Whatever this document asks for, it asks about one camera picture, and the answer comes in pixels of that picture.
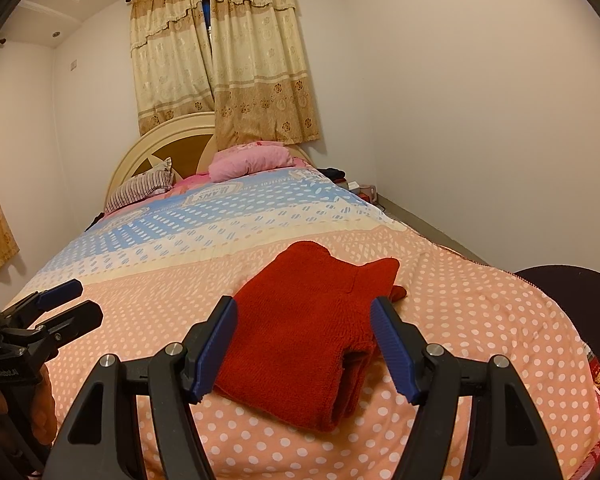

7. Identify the red knitted sweater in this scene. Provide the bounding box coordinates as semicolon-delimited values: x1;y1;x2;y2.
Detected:
214;240;406;432

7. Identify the person's left hand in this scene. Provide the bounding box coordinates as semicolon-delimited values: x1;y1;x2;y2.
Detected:
30;365;57;446

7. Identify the dark round stool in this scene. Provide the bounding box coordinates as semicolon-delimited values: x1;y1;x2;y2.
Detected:
516;264;600;360

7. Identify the cream wooden headboard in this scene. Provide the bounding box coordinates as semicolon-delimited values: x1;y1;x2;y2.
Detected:
104;110;314;208

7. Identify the striped pillow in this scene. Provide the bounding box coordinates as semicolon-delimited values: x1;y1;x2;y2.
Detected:
104;157;174;214

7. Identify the pink folded blanket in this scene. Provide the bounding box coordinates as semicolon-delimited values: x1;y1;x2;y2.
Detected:
208;141;296;183

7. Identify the pink bed sheet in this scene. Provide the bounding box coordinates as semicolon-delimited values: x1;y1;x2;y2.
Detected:
170;174;211;195

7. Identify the clutter beside bed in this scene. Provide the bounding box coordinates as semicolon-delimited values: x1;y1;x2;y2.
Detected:
317;168;378;204

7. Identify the beige window curtain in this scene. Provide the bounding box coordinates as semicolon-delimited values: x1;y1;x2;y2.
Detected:
130;0;321;148

